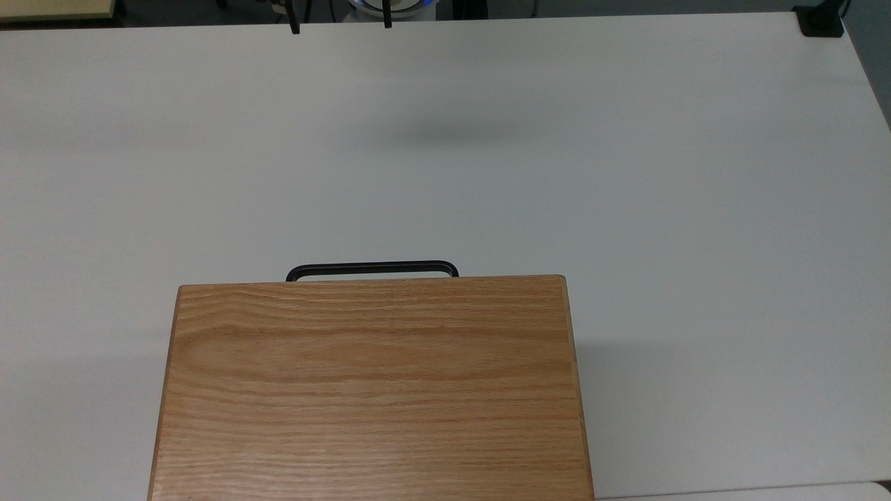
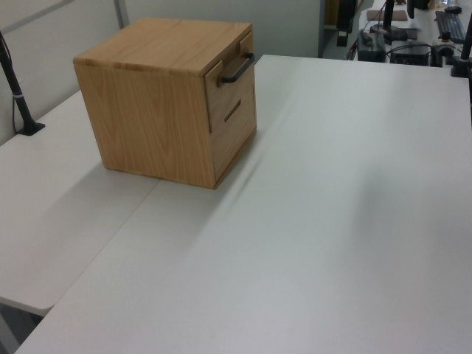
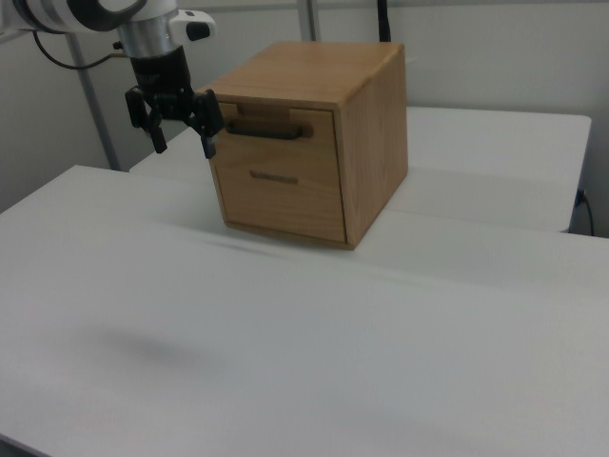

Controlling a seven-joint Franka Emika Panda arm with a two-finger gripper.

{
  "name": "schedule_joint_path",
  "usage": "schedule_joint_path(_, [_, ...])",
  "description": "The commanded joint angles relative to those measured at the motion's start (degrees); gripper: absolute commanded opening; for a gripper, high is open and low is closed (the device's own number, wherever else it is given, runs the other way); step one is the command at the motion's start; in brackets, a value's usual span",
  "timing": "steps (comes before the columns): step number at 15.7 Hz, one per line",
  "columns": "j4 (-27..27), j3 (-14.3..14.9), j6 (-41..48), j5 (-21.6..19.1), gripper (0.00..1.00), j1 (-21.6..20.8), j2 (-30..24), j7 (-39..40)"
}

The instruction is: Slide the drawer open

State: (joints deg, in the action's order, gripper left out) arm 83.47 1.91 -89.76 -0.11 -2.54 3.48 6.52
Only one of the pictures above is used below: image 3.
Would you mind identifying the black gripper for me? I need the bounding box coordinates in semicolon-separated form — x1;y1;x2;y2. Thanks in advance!
125;45;226;160

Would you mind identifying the black bar drawer handle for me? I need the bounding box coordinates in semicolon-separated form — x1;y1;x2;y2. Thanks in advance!
224;119;314;143

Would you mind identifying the wooden drawer with bar handle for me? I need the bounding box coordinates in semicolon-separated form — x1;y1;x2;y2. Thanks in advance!
213;100;344;180

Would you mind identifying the wooden drawer with slot grip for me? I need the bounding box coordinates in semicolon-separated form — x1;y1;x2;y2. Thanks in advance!
213;164;349;242

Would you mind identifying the oak wooden drawer cabinet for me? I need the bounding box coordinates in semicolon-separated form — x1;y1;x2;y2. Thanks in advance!
197;41;410;251

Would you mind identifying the grey partition frame post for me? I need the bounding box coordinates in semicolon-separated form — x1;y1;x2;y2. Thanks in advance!
297;0;319;42
64;32;121;172

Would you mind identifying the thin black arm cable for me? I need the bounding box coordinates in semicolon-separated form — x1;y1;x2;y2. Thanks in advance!
31;29;133;71

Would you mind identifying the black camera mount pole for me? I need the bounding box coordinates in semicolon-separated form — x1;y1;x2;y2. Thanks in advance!
377;0;394;44

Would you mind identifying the black power cable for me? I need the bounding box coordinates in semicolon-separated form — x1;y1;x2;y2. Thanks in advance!
574;189;597;237

